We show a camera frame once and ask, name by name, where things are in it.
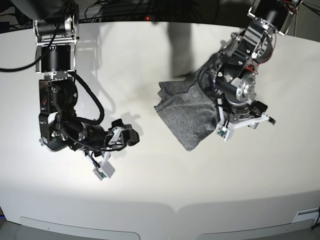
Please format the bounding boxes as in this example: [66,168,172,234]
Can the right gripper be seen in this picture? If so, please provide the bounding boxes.
[82,119,140,159]

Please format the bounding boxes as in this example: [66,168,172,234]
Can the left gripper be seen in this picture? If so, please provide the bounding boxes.
[216,98,276,130]

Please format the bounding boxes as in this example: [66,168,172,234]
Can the grey heather long-sleeve shirt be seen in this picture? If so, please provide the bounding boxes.
[154,66,218,151]

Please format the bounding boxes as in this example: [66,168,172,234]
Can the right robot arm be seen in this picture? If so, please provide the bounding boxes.
[13,0,140,157]

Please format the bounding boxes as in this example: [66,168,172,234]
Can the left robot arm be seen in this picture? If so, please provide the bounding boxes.
[198,0,302,136]

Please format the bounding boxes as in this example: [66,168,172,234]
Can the black power strip red light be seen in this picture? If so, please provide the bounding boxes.
[79,7,192,23]

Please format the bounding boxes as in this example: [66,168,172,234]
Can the white label sticker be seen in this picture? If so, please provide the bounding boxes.
[292,208,319,223]

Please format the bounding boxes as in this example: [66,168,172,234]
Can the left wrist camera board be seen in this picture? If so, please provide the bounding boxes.
[214,124,233,142]

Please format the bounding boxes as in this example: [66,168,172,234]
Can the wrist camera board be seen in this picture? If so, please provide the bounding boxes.
[214,124,233,142]
[93,161,115,181]

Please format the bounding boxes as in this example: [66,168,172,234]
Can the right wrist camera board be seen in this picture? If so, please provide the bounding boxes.
[93,161,115,181]

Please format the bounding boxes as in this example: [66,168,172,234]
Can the metal stand frame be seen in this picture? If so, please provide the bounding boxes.
[294,4,320,42]

